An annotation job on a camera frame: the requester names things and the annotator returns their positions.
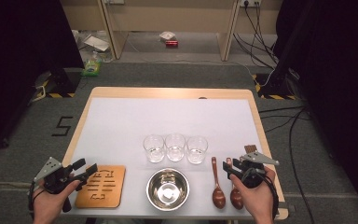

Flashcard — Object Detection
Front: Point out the person's right hand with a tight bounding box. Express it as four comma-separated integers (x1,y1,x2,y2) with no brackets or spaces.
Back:
229,166,277,224

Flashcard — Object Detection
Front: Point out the black aluminium stand post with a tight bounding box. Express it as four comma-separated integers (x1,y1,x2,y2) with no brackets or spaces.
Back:
266,0,311,90

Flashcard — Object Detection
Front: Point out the black stand base striped tape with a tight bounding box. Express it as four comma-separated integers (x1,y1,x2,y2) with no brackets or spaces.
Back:
251,73,298,101
35,67,84,99

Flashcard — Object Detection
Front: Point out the long black floor cable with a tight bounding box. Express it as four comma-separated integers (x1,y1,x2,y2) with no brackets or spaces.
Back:
288,106,316,224

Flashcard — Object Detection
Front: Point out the reddish brown wooden spoon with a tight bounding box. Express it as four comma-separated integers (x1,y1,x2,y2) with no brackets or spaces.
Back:
211,156,227,210
226,157,245,211

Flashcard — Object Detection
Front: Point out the row of brown chopsticks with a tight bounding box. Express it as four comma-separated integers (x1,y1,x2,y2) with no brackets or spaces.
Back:
243,144,259,155

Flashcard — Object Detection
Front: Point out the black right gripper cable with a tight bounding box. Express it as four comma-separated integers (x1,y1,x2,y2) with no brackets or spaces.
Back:
241,167,280,220

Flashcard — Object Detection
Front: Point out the black power cable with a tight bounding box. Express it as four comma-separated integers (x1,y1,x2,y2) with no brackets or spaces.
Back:
243,1,280,65
253,1,278,57

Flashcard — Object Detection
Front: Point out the cream cable loop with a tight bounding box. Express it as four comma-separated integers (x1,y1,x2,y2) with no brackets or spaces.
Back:
31,84,47,103

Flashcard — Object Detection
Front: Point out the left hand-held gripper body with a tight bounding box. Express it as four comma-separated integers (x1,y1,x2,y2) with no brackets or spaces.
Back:
32,157,79,196

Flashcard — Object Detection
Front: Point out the clear glass cup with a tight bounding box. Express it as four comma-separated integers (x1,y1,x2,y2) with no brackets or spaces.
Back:
186,134,209,165
143,133,166,164
164,133,186,162

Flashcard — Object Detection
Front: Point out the white paper table mat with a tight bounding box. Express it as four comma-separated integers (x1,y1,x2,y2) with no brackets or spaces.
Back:
55,97,273,218

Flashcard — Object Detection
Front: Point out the beige wooden desk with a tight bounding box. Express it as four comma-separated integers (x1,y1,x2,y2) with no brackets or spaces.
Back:
60,0,283,63

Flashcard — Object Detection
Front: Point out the wooden cut-out coaster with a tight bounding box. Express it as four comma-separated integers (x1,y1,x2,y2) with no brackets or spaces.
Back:
74,164,127,209

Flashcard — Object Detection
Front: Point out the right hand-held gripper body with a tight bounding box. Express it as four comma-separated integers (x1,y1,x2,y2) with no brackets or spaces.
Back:
232,151,280,189

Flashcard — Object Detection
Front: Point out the stainless steel bowl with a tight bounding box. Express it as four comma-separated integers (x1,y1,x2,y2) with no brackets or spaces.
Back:
145,167,191,213

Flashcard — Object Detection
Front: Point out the white power socket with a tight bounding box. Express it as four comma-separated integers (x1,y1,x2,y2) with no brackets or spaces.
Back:
240,0,263,7

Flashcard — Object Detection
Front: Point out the person's left hand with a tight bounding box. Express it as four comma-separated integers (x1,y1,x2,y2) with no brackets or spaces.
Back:
32,179,82,224

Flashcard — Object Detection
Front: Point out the green wet wipes pack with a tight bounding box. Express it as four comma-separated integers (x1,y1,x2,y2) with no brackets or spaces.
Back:
80,59,103,77

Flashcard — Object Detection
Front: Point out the clear plastic bag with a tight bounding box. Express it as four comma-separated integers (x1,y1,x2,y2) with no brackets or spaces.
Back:
71,29,115,63

